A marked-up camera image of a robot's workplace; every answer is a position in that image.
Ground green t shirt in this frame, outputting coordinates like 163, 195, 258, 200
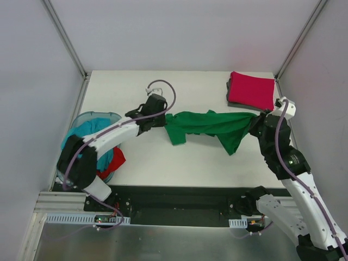
165, 110, 257, 156

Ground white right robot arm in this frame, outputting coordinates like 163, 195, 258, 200
245, 111, 347, 260

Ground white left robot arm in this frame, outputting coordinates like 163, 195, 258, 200
57, 94, 167, 212

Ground folded grey t shirt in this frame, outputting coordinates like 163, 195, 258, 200
226, 79, 262, 111

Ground folded magenta t shirt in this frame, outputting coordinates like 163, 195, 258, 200
226, 71, 275, 111

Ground red t shirt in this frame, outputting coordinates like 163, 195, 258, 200
97, 147, 126, 183

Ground blue plastic basket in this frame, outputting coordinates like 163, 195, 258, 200
71, 111, 121, 182

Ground teal t shirt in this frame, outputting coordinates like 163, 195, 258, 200
61, 117, 114, 171

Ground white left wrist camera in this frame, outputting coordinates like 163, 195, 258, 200
145, 87, 163, 96

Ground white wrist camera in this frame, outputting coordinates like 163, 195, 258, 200
145, 87, 163, 96
272, 96, 296, 120

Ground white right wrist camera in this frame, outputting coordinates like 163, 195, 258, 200
272, 96, 296, 120

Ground right white cable duct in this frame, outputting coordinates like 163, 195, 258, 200
228, 218, 248, 229

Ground white cable duct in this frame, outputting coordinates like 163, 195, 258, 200
228, 218, 248, 229
46, 213, 131, 226

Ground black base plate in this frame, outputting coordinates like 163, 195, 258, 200
84, 185, 250, 227

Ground left aluminium frame post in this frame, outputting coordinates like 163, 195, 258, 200
40, 0, 88, 79

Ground aluminium frame post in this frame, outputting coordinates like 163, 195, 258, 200
40, 0, 88, 79
275, 0, 330, 82

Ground right aluminium frame post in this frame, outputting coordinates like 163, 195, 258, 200
275, 0, 330, 82

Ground aluminium front rail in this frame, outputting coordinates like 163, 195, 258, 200
34, 191, 86, 213

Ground left white cable duct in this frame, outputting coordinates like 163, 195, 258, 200
46, 213, 131, 226

